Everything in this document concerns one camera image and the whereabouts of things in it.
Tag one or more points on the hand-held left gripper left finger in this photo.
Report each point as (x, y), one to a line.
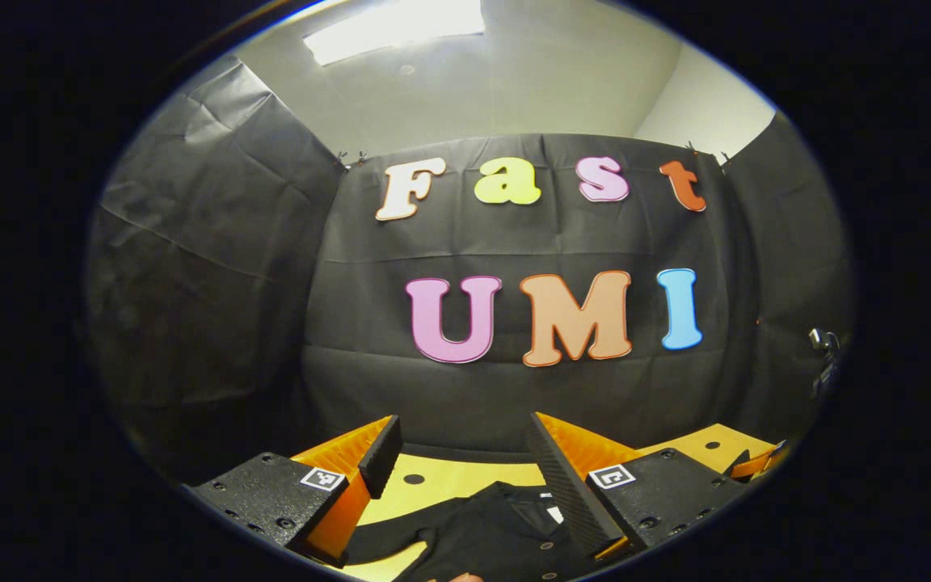
(381, 457)

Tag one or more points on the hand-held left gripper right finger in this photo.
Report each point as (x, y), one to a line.
(562, 485)

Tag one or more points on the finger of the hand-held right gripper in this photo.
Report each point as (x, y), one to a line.
(760, 461)

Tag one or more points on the black button shirt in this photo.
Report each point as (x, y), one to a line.
(482, 533)

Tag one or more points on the ceiling light panel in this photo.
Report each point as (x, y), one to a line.
(393, 28)

